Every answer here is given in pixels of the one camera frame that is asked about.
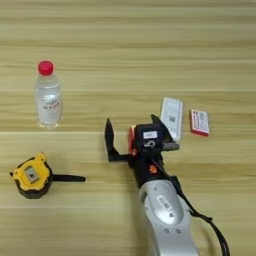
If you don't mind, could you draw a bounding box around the white rectangular box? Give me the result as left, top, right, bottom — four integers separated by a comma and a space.
159, 96, 184, 143

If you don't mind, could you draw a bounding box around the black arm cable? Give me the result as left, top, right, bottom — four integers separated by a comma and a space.
155, 159, 232, 256

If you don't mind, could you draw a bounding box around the clear bottle with red cap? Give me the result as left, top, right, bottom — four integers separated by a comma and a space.
34, 59, 64, 130

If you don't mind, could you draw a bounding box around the small red white box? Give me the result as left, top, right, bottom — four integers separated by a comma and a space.
188, 108, 211, 138

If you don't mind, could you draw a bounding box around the yellow black tape measure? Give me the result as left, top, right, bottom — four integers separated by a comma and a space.
9, 152, 87, 200

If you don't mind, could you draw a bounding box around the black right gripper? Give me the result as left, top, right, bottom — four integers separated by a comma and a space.
104, 113, 181, 188

